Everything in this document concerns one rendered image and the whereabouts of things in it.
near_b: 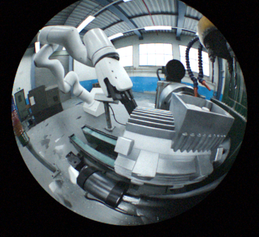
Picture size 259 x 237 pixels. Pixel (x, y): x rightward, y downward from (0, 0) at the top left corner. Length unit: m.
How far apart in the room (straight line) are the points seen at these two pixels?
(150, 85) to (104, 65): 5.64
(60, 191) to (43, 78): 6.71
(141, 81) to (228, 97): 5.81
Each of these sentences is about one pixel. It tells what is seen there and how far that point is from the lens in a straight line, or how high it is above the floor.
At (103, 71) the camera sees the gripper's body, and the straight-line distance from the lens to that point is 0.18.
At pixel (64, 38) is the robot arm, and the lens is 0.33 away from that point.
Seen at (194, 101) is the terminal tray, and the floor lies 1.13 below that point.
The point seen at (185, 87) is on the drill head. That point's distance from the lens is 0.36.
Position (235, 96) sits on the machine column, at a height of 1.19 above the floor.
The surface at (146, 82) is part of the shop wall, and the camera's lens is 5.83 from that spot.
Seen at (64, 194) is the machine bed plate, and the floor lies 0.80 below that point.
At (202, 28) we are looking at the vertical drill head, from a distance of 0.22.
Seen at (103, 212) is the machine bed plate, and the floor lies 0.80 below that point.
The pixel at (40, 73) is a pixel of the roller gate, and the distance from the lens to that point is 6.96.
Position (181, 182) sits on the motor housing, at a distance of 0.16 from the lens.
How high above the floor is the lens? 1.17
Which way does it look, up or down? 23 degrees down
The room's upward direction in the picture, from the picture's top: straight up
